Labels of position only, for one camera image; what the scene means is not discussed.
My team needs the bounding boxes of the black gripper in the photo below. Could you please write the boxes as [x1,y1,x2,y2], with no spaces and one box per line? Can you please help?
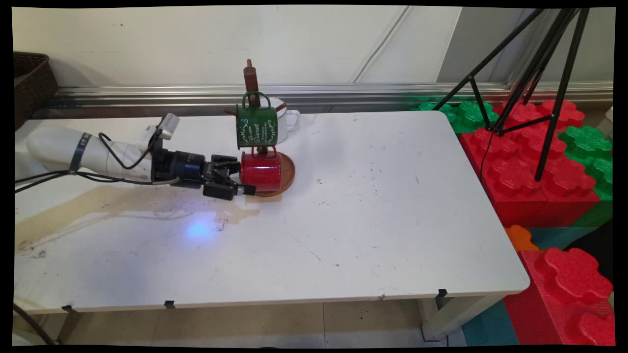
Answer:
[151,149,257,201]

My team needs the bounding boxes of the red enamel mug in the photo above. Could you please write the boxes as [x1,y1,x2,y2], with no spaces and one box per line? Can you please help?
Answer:
[239,147,284,193]

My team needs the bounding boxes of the green enamel mug white print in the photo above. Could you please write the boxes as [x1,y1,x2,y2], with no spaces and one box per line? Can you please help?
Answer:
[235,91,280,151]

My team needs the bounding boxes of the wooden mug tree stand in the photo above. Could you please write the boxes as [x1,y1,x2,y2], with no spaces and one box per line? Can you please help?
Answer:
[223,59,297,198]

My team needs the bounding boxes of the dark brown wicker basket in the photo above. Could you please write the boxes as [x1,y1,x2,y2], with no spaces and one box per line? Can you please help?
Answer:
[13,51,60,131]

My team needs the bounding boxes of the green foam block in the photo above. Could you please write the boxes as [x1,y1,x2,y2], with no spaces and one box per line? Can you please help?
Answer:
[409,100,499,134]
[558,125,614,227]

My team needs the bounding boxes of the white table leg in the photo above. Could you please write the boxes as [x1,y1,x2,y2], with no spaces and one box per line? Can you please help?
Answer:
[419,293,507,342]

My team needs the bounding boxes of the large red foam block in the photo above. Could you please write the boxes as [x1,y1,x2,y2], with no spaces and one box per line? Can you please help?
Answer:
[459,98,601,228]

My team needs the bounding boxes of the orange foam block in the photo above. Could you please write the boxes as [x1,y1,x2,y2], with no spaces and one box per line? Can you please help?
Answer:
[504,225,540,252]

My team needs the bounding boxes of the teal foam block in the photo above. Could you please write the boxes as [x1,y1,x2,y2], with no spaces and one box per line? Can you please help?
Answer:
[461,299,520,347]
[527,226,597,251]

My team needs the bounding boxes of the black tripod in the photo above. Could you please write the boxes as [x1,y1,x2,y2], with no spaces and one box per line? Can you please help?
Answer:
[432,7,592,182]

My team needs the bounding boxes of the white grey wrist camera box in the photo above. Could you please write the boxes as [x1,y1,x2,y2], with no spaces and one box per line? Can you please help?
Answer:
[141,112,181,149]

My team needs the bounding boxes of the black camera cable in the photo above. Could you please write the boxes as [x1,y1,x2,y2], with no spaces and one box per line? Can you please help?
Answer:
[98,128,163,171]

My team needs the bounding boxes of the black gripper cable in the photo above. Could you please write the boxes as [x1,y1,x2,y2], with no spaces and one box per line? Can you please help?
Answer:
[14,169,181,195]

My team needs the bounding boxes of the black arm strap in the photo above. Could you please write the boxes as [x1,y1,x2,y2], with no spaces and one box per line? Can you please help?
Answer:
[68,132,93,176]

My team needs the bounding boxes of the aluminium rail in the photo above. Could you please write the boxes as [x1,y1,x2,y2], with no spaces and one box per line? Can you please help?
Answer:
[47,82,614,120]

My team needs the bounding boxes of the white wall cable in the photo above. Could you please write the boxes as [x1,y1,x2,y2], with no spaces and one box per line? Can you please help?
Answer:
[350,6,411,84]

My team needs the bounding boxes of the black floor cable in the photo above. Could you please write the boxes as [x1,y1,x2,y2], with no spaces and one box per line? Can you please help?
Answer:
[13,303,57,345]

